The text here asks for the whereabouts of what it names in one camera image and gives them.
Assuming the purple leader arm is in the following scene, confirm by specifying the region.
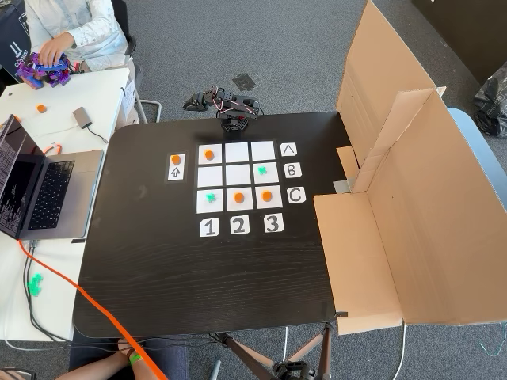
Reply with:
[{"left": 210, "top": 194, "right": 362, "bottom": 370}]
[{"left": 14, "top": 51, "right": 72, "bottom": 91}]

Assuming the white nine-square grid sheet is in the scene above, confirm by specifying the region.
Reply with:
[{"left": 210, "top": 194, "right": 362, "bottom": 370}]
[{"left": 196, "top": 140, "right": 284, "bottom": 215}]

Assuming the person's left hand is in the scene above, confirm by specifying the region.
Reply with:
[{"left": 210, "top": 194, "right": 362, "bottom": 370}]
[{"left": 39, "top": 31, "right": 76, "bottom": 67}]

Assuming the black floor plate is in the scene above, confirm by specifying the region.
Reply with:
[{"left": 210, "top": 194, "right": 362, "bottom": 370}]
[{"left": 232, "top": 74, "right": 257, "bottom": 90}]

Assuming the white paper note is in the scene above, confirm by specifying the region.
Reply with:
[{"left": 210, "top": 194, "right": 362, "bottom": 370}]
[{"left": 120, "top": 77, "right": 138, "bottom": 116}]

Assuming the white arrow paper sheet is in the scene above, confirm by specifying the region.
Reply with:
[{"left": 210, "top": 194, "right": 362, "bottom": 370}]
[{"left": 166, "top": 153, "right": 187, "bottom": 182}]

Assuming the black office chair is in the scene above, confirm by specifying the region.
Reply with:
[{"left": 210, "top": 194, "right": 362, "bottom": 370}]
[{"left": 112, "top": 0, "right": 163, "bottom": 124}]

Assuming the grey usb hub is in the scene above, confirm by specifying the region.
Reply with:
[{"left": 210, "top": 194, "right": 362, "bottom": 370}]
[{"left": 72, "top": 106, "right": 94, "bottom": 130}]

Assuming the person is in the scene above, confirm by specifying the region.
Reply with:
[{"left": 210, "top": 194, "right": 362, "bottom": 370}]
[
  {"left": 23, "top": 0, "right": 130, "bottom": 74},
  {"left": 59, "top": 335, "right": 187, "bottom": 380}
]

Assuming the paper sheet number 1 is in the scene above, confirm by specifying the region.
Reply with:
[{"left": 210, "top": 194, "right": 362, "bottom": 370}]
[{"left": 200, "top": 217, "right": 220, "bottom": 238}]

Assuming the paper sheet number 2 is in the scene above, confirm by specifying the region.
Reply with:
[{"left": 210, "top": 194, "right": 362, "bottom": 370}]
[{"left": 229, "top": 215, "right": 250, "bottom": 235}]

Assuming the paper sheet letter C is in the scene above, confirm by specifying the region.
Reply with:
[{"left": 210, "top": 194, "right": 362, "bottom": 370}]
[{"left": 286, "top": 186, "right": 307, "bottom": 205}]

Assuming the paper sheet number 3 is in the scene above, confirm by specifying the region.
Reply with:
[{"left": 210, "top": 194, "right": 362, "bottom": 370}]
[{"left": 263, "top": 213, "right": 284, "bottom": 234}]

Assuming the grey open laptop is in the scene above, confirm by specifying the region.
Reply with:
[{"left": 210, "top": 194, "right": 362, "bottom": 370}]
[{"left": 0, "top": 114, "right": 105, "bottom": 241}]

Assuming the black printed box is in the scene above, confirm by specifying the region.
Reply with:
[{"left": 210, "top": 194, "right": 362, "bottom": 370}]
[{"left": 0, "top": 0, "right": 32, "bottom": 82}]

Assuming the brown cardboard screen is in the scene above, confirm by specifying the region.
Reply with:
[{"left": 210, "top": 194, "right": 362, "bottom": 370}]
[{"left": 312, "top": 0, "right": 507, "bottom": 336}]

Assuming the dark cabinet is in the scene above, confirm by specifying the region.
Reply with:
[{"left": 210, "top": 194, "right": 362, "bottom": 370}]
[{"left": 411, "top": 0, "right": 507, "bottom": 86}]

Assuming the black plastic bag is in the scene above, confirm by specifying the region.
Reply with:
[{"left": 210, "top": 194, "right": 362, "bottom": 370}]
[{"left": 473, "top": 73, "right": 507, "bottom": 139}]

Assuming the dark hub cable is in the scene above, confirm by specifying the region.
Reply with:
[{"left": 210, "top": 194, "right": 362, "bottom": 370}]
[{"left": 86, "top": 125, "right": 109, "bottom": 143}]

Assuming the long orange cable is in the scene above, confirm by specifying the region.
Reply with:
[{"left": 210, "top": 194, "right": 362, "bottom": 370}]
[{"left": 17, "top": 239, "right": 170, "bottom": 380}]

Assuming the black cable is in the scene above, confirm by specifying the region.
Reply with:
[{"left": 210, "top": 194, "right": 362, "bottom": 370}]
[{"left": 22, "top": 241, "right": 132, "bottom": 353}]

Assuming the brown legged camera tripod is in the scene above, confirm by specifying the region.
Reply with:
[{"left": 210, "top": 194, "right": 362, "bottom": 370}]
[{"left": 209, "top": 322, "right": 334, "bottom": 380}]

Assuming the white cable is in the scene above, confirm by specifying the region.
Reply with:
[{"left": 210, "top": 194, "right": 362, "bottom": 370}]
[{"left": 395, "top": 322, "right": 408, "bottom": 380}]

